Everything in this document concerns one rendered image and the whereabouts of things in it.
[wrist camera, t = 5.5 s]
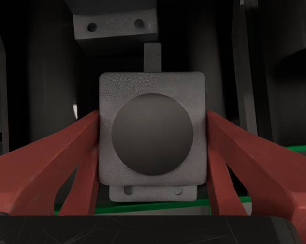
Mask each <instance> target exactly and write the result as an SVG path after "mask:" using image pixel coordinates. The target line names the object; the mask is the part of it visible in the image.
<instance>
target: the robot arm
mask: <svg viewBox="0 0 306 244"><path fill-rule="evenodd" d="M98 141H99V110H95V111H93V112H91V113H89V114H87V115H86V116H84V117H83V118H81V119H79V120H78V121H76V122H74V123H72V124H71V125H69V126H67V127H66V128H64V129H62V130H60V131H58V132H56V133H54V134H51V135H49V136H47V137H44V138H42V139H40V140H38V141H35V142H33V143H31V144H28V145H26V146H24V147H21V148H19V149H16V150H14V151H12V152H9V153H7V154H5V155H2V156H0V244H306V156H304V155H302V154H299V153H297V152H294V151H292V150H290V149H287V148H285V147H283V146H280V145H278V144H276V143H273V142H271V141H268V140H266V139H264V138H262V137H259V136H257V135H255V134H252V133H250V132H248V131H246V130H244V129H242V128H240V127H238V126H237V125H235V124H233V123H232V122H230V121H228V120H227V119H225V118H223V117H222V116H220V115H218V114H217V113H215V112H213V111H211V110H207V160H208V178H207V181H206V184H207V190H208V196H209V202H210V208H211V214H212V215H94V211H95V205H96V199H97V193H98V187H99V179H98ZM226 163H227V165H228V166H229V167H230V168H231V170H232V171H233V172H234V174H235V175H236V176H237V178H238V179H239V180H240V182H241V183H242V184H243V185H244V187H245V188H246V189H247V190H248V192H249V194H250V197H251V203H252V212H251V216H248V214H247V212H246V210H245V208H244V206H243V205H242V203H241V201H240V199H239V197H238V195H237V193H236V191H235V188H234V186H233V183H232V180H231V177H230V174H229V171H228V168H227V165H226ZM78 164H79V167H78V170H77V173H76V176H75V179H74V182H73V185H72V187H71V190H70V192H69V194H68V196H67V198H66V200H65V202H64V204H63V206H62V207H61V209H60V211H59V213H58V215H55V214H54V202H55V197H56V194H57V192H58V190H59V189H60V188H61V187H62V185H63V184H64V183H65V181H66V180H67V179H68V177H69V176H70V175H71V173H72V172H73V171H74V169H75V168H76V167H77V166H78Z"/></svg>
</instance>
